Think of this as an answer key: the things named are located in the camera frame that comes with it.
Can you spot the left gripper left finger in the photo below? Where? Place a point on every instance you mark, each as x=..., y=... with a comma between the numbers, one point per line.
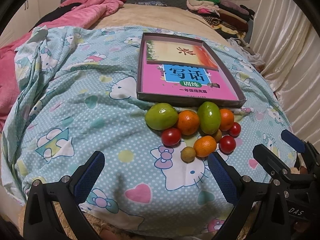
x=41, y=220

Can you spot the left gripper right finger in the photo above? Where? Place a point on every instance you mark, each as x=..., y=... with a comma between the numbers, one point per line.
x=242, y=192

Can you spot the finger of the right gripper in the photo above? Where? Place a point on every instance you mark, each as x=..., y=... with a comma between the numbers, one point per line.
x=308, y=152
x=277, y=169

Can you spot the cherry tomato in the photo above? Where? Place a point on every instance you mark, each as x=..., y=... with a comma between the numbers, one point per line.
x=227, y=144
x=235, y=130
x=171, y=136

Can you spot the brown longan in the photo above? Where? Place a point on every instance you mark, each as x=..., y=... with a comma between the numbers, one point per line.
x=188, y=154
x=217, y=135

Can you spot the orange tangerine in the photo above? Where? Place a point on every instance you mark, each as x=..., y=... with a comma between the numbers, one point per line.
x=227, y=119
x=188, y=122
x=204, y=146

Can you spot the green mango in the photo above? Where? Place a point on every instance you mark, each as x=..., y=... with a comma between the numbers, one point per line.
x=161, y=116
x=210, y=118

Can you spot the white crumpled cloth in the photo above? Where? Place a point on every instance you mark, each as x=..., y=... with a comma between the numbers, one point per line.
x=244, y=49

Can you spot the cream curtain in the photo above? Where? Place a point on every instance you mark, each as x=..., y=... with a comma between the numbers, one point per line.
x=289, y=45

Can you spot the blue hello kitty quilt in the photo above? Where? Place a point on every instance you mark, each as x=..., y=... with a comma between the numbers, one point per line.
x=78, y=96

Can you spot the orange cream book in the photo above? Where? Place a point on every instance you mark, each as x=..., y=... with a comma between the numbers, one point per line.
x=180, y=53

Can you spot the pink workbook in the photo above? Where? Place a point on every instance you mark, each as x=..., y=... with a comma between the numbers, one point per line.
x=187, y=81

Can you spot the pile of folded clothes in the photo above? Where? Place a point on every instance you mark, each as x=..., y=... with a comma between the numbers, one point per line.
x=227, y=18

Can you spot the beige bed blanket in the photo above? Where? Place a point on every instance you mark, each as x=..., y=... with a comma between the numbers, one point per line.
x=168, y=18

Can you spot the black garment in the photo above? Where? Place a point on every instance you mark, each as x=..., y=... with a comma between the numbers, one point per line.
x=57, y=13

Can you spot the pink quilt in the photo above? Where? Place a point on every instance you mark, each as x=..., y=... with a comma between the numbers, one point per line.
x=83, y=16

